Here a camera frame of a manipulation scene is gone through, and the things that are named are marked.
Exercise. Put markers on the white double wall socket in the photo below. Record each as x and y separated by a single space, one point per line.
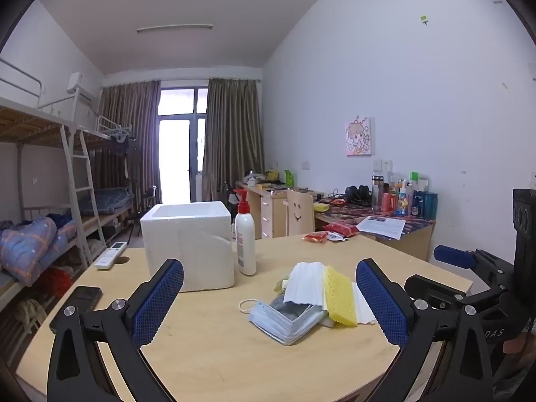
382 165

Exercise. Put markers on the green floral tissue packet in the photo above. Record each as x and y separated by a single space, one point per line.
281 284

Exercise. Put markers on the black folding chair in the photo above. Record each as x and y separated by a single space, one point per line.
228 192
144 205

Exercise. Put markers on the red plastic bag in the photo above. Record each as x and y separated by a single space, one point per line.
56 280

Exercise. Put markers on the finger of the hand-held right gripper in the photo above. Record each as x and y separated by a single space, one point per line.
427 287
452 255

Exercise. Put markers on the grey cloth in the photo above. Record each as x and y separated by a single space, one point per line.
293 310

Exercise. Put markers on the yellow sponge cloth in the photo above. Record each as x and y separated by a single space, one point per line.
339 297

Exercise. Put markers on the white bunk bed ladder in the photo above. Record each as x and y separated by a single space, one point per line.
79 176

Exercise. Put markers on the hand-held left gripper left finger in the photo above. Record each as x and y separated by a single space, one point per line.
159 301

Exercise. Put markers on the green spray bottle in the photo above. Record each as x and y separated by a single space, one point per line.
289 179

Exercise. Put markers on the yellow pouch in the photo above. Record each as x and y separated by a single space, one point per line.
320 207

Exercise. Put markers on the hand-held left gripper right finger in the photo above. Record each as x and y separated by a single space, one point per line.
381 305

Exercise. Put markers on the ceiling tube light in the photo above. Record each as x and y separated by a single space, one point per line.
175 29

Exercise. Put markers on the pink cartoon wall poster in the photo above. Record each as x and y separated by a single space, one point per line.
359 136

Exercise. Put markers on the white remote control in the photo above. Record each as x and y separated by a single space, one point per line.
109 255

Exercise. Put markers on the printed paper sheet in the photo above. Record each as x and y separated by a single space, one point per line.
382 227

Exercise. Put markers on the white lotion bottle red pump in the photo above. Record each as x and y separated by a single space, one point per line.
245 243

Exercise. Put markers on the orange red snack packet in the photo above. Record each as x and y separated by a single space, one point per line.
315 237

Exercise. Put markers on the black headphones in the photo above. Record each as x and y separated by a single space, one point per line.
358 194

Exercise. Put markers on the desk with patterned cover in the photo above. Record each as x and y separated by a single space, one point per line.
414 234

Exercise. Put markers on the green white wall hook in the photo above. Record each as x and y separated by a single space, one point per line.
425 19

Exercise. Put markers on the blue plaid bedding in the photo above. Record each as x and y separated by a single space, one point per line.
106 201

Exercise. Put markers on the wooden chair with smiley face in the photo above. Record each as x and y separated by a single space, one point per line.
299 213

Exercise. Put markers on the cluster of toiletry bottles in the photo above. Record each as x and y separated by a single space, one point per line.
404 201

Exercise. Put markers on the blue orange checked quilt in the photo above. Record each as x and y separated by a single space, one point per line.
29 247

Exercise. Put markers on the black phone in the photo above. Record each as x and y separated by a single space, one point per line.
79 301

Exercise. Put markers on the blue face mask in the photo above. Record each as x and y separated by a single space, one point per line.
276 326

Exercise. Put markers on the metal bunk bed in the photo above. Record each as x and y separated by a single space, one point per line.
29 123

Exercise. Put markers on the white foam box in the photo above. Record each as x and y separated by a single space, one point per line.
188 243

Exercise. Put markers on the glass balcony door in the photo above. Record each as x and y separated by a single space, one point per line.
180 155

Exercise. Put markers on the white air conditioner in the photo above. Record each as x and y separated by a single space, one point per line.
79 86

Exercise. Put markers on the brown curtain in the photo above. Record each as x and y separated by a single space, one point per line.
232 134
130 134

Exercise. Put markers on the dark hanging clothes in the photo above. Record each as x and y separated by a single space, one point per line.
125 155

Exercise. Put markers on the wooden desk with drawers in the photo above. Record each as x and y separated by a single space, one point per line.
272 209

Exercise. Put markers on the white paper tissue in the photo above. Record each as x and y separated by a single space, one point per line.
303 284
364 305

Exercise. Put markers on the white blue snack packet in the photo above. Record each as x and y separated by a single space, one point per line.
337 237

